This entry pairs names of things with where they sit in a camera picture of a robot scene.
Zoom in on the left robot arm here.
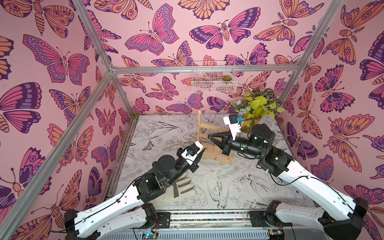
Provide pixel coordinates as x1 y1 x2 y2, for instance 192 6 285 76
65 146 205 240

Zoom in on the white wire basket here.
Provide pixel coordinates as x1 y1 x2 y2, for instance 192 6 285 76
190 61 238 95

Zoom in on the wooden jewelry display stand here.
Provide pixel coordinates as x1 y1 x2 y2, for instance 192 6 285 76
197 109 241 165

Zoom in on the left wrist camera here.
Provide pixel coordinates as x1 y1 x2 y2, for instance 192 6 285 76
177 141 205 161

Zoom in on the potted green plant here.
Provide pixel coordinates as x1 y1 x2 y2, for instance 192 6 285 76
232 89 285 133

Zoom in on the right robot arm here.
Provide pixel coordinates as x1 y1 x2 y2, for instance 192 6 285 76
208 124 369 240

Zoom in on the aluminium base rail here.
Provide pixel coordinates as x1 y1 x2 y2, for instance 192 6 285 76
103 209 328 240

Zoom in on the white green work glove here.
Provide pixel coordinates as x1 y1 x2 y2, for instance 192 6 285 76
163 177 196 202

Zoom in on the small succulent in basket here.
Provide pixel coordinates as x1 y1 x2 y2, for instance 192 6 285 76
222 76 233 82

